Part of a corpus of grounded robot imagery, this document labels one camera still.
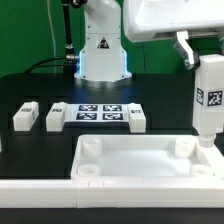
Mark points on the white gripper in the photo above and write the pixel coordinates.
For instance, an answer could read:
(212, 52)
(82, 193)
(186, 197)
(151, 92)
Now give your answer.
(148, 20)

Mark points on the white desk tabletop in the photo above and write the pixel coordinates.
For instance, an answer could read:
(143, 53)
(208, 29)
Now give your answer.
(145, 156)

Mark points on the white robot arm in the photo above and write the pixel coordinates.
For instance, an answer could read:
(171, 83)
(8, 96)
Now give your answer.
(102, 63)

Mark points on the fiducial marker sheet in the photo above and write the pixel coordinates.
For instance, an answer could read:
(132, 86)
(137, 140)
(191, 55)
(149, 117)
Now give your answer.
(96, 113)

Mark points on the white L-shaped wall fence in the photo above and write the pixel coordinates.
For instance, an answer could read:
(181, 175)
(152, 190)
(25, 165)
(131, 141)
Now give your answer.
(182, 192)

